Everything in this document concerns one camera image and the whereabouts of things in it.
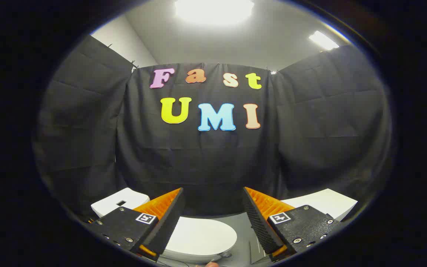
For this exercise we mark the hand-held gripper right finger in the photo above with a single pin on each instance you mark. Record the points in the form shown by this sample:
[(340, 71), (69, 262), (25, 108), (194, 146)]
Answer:
[(260, 226)]

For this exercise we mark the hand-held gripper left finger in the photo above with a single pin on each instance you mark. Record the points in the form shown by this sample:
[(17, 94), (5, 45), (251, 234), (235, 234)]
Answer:
[(169, 226)]

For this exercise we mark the white cabinet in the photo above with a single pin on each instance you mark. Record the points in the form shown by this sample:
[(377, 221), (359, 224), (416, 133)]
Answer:
[(328, 204)]

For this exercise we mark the black backdrop cloth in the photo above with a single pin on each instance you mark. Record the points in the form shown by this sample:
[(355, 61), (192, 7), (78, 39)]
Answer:
[(206, 159)]

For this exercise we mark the small ceiling light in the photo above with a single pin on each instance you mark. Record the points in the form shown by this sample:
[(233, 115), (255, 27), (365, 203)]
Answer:
[(323, 40)]

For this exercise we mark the large ceiling light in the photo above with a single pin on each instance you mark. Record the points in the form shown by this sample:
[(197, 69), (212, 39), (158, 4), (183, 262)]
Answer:
[(213, 9)]

